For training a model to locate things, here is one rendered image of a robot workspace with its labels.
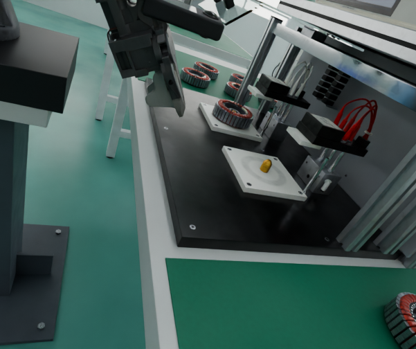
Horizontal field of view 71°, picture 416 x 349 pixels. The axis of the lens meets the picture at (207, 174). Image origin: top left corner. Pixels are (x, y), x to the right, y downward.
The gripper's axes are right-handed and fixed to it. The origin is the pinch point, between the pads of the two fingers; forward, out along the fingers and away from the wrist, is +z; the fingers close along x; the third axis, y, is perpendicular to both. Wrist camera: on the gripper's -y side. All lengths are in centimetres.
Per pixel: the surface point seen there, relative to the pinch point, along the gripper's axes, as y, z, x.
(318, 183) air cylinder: -24.5, 24.1, 0.8
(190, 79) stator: 2, 18, -55
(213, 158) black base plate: -3.1, 13.9, -2.4
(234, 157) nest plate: -7.6, 15.5, -3.1
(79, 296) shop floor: 56, 69, -7
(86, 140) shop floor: 81, 69, -115
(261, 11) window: -108, 116, -496
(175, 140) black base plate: 4.1, 9.8, -5.3
